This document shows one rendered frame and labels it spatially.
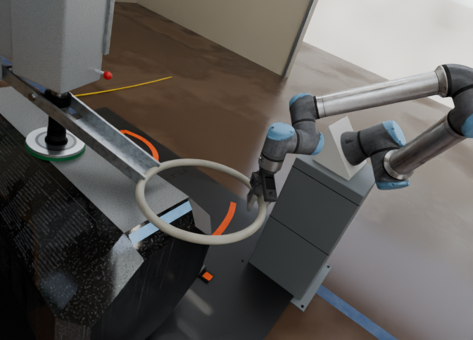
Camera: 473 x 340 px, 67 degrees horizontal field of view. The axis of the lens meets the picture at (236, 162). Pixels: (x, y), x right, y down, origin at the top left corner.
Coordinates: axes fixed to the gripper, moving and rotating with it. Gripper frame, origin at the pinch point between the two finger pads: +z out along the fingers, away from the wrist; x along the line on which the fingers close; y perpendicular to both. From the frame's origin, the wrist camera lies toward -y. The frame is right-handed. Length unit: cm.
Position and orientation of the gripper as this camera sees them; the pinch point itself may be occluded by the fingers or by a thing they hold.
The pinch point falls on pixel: (256, 210)
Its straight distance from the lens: 145.4
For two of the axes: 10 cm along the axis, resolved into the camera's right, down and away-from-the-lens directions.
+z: -2.4, 8.4, 4.9
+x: -9.5, -0.9, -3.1
